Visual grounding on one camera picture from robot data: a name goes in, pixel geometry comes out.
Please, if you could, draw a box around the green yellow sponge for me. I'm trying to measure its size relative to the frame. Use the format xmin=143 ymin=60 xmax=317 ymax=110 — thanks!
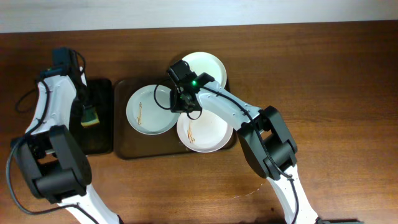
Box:
xmin=80 ymin=107 xmax=100 ymax=128

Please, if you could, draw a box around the white plate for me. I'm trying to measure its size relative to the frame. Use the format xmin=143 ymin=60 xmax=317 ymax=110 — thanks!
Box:
xmin=126 ymin=85 xmax=180 ymax=135
xmin=182 ymin=52 xmax=228 ymax=88
xmin=177 ymin=110 xmax=233 ymax=153

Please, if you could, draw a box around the white plate front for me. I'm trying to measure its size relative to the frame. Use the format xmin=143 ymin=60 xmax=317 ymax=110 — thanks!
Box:
xmin=177 ymin=110 xmax=233 ymax=153

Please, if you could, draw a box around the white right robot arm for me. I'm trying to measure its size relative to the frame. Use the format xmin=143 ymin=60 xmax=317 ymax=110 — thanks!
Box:
xmin=167 ymin=70 xmax=321 ymax=223

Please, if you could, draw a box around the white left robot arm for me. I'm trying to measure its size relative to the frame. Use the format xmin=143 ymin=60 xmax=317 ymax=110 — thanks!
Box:
xmin=6 ymin=75 xmax=122 ymax=223

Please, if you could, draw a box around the black tray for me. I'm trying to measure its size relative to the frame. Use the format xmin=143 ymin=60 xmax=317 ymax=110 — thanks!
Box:
xmin=69 ymin=78 xmax=113 ymax=156

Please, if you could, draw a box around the brown tray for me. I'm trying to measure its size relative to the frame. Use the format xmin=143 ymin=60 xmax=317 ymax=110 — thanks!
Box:
xmin=113 ymin=77 xmax=193 ymax=160

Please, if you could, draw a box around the white plate back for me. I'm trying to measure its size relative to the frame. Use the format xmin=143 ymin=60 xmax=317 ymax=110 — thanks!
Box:
xmin=182 ymin=52 xmax=228 ymax=88

